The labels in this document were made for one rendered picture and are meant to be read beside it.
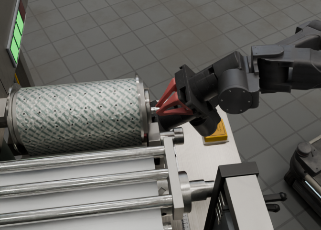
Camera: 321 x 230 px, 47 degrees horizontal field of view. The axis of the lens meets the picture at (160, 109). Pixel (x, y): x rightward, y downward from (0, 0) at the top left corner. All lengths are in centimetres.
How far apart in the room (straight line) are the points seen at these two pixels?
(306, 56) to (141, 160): 35
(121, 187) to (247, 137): 190
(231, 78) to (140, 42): 227
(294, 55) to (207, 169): 53
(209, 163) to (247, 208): 67
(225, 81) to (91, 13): 265
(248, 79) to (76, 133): 35
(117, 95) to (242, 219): 38
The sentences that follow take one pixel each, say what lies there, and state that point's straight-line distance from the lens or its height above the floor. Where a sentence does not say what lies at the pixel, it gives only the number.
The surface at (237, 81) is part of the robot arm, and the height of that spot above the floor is 141.
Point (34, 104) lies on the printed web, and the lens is 75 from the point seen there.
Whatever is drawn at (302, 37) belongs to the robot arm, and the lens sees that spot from 106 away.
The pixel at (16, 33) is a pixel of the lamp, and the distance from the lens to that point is 113.
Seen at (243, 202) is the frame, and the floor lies 144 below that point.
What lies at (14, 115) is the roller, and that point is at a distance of 76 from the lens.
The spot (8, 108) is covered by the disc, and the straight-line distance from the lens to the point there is 75.
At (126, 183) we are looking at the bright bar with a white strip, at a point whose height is 145.
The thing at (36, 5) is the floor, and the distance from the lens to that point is 344.
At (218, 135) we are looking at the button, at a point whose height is 92.
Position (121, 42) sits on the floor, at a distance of 289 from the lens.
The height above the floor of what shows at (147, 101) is 128.
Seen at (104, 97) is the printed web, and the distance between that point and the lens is 73.
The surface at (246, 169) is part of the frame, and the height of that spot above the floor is 144.
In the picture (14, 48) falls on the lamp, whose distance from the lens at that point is 109.
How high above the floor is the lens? 185
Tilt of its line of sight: 50 degrees down
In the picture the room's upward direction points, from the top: straight up
